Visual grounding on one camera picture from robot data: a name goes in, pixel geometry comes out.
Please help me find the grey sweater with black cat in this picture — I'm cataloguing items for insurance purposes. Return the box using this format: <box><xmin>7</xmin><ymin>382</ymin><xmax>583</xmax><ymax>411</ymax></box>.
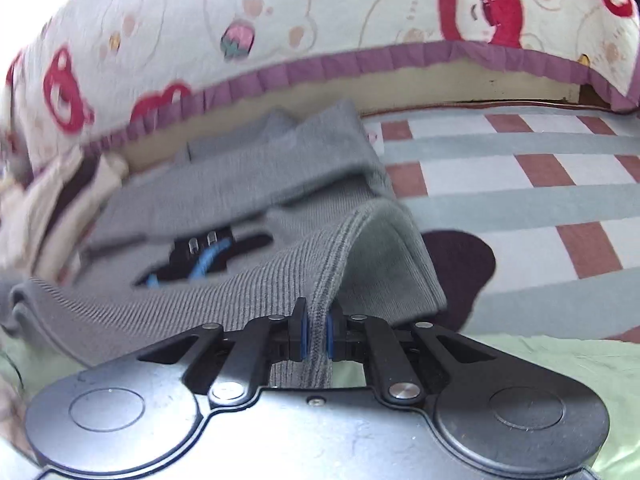
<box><xmin>1</xmin><ymin>101</ymin><xmax>446</xmax><ymax>388</ymax></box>

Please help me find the folded white garment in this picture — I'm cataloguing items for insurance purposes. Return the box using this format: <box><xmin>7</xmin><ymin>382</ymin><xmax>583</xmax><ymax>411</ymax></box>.
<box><xmin>1</xmin><ymin>148</ymin><xmax>129</xmax><ymax>282</ymax></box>

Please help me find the light green quilted garment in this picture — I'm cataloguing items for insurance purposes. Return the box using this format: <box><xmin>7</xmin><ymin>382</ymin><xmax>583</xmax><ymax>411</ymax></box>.
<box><xmin>0</xmin><ymin>331</ymin><xmax>640</xmax><ymax>480</ymax></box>

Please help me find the bear print quilt purple trim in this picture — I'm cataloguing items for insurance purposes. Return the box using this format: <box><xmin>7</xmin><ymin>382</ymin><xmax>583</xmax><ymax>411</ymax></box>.
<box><xmin>1</xmin><ymin>0</ymin><xmax>639</xmax><ymax>168</ymax></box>

